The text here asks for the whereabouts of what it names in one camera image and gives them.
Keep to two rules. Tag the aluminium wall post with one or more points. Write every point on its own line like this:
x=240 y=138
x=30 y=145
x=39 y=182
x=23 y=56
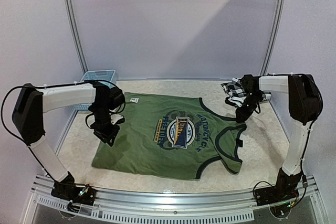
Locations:
x=272 y=39
x=75 y=35

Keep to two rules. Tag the left aluminium wall post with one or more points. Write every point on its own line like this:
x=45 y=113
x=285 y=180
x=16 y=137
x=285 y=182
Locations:
x=75 y=35

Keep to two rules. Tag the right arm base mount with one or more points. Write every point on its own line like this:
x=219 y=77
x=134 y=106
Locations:
x=278 y=195

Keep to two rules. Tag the right aluminium wall post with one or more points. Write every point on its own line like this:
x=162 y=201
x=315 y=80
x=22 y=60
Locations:
x=272 y=39

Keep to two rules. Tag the light blue plastic basket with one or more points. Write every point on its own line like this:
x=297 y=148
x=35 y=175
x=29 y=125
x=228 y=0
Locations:
x=104 y=77

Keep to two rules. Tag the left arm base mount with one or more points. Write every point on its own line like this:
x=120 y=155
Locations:
x=75 y=194

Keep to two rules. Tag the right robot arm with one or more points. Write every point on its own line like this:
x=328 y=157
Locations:
x=305 y=104

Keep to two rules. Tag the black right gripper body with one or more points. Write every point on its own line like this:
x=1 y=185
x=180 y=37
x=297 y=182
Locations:
x=243 y=111

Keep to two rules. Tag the black white checked shirt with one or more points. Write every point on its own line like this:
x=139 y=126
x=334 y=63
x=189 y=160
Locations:
x=235 y=92

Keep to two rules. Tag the front aluminium rail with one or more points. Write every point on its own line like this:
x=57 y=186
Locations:
x=115 y=206

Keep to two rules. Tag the green garment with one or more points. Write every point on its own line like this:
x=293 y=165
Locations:
x=171 y=137

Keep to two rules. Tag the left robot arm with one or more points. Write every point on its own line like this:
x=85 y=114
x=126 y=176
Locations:
x=35 y=103

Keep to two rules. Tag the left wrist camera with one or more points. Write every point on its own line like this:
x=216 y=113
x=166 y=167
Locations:
x=117 y=119

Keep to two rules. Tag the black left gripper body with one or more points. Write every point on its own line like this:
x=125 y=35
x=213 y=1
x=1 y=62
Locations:
x=102 y=128

